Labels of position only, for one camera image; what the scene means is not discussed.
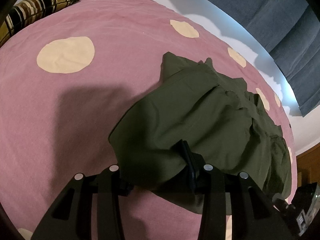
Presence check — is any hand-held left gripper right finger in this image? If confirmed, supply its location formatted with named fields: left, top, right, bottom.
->
left=175, top=140, right=293, bottom=240

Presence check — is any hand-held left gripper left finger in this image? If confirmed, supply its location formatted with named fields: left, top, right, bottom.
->
left=31, top=165, right=133, bottom=240

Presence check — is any olive green jacket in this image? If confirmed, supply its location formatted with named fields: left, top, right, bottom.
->
left=108, top=52, right=293, bottom=215

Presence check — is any wooden furniture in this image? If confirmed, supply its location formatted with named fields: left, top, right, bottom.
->
left=296, top=144, right=320, bottom=189

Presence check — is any pink bedsheet with cream dots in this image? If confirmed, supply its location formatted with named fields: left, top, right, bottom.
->
left=0, top=0, right=298, bottom=240

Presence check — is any blue-grey curtain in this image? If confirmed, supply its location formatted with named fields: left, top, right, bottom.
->
left=160, top=0, right=320, bottom=118

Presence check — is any striped brown yellow pillow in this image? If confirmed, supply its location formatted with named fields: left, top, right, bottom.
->
left=0, top=0, right=82, bottom=48

